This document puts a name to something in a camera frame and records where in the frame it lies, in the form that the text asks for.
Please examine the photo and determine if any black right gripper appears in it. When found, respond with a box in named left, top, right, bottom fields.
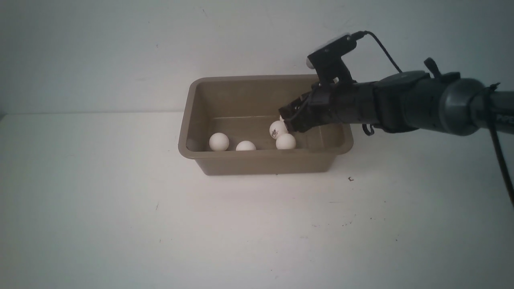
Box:
left=279, top=82, right=380, bottom=133

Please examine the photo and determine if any white ping-pong ball with logo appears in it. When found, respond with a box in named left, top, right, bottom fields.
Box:
left=269, top=120, right=288, bottom=140

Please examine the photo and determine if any tan plastic bin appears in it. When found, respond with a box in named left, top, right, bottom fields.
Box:
left=178, top=75, right=354, bottom=176

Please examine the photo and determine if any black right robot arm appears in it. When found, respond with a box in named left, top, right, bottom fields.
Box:
left=279, top=58, right=513, bottom=136

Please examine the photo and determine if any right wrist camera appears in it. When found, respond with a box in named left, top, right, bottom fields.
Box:
left=306, top=34, right=357, bottom=89

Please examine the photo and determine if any black right camera cable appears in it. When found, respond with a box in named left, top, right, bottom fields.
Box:
left=351, top=31, right=514, bottom=207

